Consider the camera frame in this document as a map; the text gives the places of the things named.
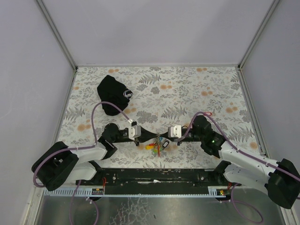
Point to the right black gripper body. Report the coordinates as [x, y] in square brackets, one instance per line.
[176, 138]

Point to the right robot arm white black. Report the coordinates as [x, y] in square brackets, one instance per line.
[279, 180]

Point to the floral table mat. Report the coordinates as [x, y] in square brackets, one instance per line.
[162, 97]

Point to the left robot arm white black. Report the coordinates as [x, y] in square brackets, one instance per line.
[61, 163]

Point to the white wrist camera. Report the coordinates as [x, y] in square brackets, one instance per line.
[175, 131]
[134, 131]

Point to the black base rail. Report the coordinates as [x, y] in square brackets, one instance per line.
[156, 181]

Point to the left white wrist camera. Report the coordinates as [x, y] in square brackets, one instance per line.
[134, 131]

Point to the key bunch with coloured tags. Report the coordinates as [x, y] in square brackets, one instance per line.
[158, 145]

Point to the black drawstring bag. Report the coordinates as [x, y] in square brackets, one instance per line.
[110, 90]

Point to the grey slotted cable duct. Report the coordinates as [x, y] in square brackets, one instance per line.
[80, 192]

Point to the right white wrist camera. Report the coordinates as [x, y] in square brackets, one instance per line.
[175, 131]

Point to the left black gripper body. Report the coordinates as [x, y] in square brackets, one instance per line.
[137, 139]

